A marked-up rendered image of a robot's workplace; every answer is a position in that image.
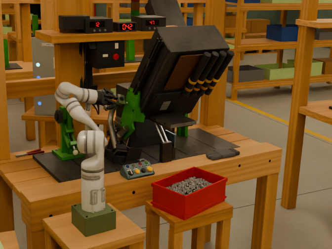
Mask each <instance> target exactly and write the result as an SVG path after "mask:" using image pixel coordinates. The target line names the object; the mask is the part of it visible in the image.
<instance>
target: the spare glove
mask: <svg viewBox="0 0 332 249"><path fill-rule="evenodd" d="M239 154H240V152H239V151H237V150H235V149H233V148H231V149H214V150H213V151H211V152H206V157H207V158H208V159H211V160H217V159H221V158H228V157H234V156H236V155H239Z"/></svg>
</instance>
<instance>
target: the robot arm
mask: <svg viewBox="0 0 332 249"><path fill-rule="evenodd" d="M70 94H73V98H70V99H69V96H70ZM54 95H55V98H56V100H57V101H58V102H59V103H60V104H62V105H63V106H64V107H65V108H66V109H67V111H68V113H69V114H70V116H71V117H72V118H73V119H74V120H76V121H78V122H80V123H83V124H85V125H87V126H89V127H90V128H91V129H92V130H83V131H81V132H80V133H79V134H78V137H77V148H78V150H79V151H80V152H81V153H84V154H87V153H88V154H96V155H95V156H93V157H91V158H88V159H86V160H84V161H82V163H81V194H82V210H84V211H86V212H92V213H96V212H99V211H101V210H104V209H105V188H104V148H105V146H106V145H107V144H108V140H107V138H106V136H105V135H104V132H103V131H101V130H100V128H99V127H98V126H97V125H96V123H95V122H94V121H93V120H92V119H91V118H90V116H89V115H88V114H87V113H86V112H85V110H86V111H90V108H91V104H94V105H102V106H104V107H105V111H108V110H111V109H114V108H115V107H116V106H119V107H120V106H121V105H122V104H119V103H118V102H114V101H112V100H111V99H114V100H117V99H118V97H117V96H115V95H114V93H113V92H112V91H110V90H108V89H107V88H105V87H104V88H103V89H102V91H99V90H94V89H85V88H80V87H77V86H75V85H73V84H71V83H69V82H62V83H61V84H60V85H59V86H58V88H57V90H56V92H55V94H54ZM79 102H84V104H85V110H84V109H83V107H82V106H81V104H80V103H79ZM107 105H108V106H107Z"/></svg>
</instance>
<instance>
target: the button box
mask: <svg viewBox="0 0 332 249"><path fill-rule="evenodd" d="M144 162H145V161H144ZM144 162H140V163H142V165H141V166H140V165H139V164H138V163H134V164H136V167H133V166H132V164H128V165H129V168H126V165H123V166H122V168H121V170H120V174H121V176H123V177H124V178H125V179H127V180H131V179H136V178H140V177H145V176H149V175H154V174H155V172H154V170H152V171H148V170H147V167H148V166H151V164H150V162H149V161H147V162H148V164H147V165H146V164H145V163H144ZM151 167H152V166H151ZM142 168H145V169H146V172H142V171H141V169H142ZM136 169H139V170H140V173H139V174H137V173H135V170H136ZM129 170H132V171H133V172H134V174H133V175H129V174H128V172H129Z"/></svg>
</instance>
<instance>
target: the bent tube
mask: <svg viewBox="0 0 332 249"><path fill-rule="evenodd" d="M117 97H118V99H117V100H116V102H118V103H119V104H125V97H124V95H120V94H117ZM117 108H118V106H116V107H115V108H114V109H111V110H110V111H109V114H108V128H109V132H110V136H111V140H112V144H113V149H114V151H115V150H116V144H118V141H117V137H116V133H115V129H114V124H113V117H114V113H115V110H116V109H117Z"/></svg>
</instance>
